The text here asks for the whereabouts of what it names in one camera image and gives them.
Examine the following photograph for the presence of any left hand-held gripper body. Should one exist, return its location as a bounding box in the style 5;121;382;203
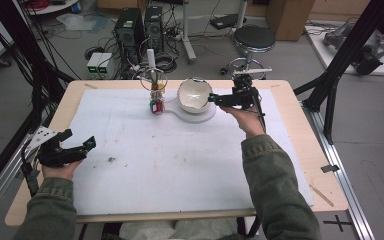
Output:
24;125;89;168

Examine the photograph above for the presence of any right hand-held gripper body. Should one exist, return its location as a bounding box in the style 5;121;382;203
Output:
217;68;273;110

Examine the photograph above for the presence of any white eggshell-shaped bowl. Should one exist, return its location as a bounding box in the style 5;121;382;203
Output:
177;77;214;114

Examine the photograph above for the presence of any thin metal hoop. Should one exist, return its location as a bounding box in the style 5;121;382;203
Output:
139;67;169;93

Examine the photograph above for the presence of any person's left hand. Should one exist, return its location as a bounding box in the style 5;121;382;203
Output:
41;159;84;181

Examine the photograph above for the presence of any person's right hand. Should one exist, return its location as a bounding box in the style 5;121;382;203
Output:
220;106;267;139

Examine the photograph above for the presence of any black round stool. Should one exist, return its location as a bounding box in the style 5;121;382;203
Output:
228;25;277;81

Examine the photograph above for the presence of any white foam mat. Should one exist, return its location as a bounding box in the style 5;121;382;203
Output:
71;87;315;216

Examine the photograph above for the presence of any white bench power supply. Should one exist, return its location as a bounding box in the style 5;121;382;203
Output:
86;52;104;79
97;53;114;79

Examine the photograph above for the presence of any flat black device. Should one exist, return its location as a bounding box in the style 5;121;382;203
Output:
209;13;248;30

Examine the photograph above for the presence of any small black computer tower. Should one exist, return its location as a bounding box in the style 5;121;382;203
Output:
144;5;164;54

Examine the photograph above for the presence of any tall cardboard box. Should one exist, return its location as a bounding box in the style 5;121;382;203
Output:
265;0;316;42

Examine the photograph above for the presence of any white board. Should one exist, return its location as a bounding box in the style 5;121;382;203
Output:
304;24;384;77

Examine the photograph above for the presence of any large black computer tower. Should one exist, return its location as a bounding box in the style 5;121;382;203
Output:
114;8;145;64

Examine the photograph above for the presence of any small black clip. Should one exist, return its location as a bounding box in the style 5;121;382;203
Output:
320;164;340;174

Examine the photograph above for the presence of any clear plastic sheet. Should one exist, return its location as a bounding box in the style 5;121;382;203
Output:
56;13;109;33

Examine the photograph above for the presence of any wooden stick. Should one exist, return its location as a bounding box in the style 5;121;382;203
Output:
309;184;335;208

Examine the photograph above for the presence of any white round table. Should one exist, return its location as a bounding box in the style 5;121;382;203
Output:
23;0;81;16

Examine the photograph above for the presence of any grey machine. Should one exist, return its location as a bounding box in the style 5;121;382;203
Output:
323;23;384;76

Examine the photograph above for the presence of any open cardboard box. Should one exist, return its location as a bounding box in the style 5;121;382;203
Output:
96;0;149;11

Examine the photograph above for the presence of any coiled black cable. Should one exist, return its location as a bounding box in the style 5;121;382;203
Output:
154;53;178;74

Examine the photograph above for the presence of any white desk frame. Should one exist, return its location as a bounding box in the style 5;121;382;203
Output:
179;0;249;64

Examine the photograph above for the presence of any silver aluminium rail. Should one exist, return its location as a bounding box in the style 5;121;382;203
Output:
0;133;38;228
301;99;376;240

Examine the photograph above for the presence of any black aluminium frame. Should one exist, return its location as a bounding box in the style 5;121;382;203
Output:
293;0;384;144
0;0;78;201

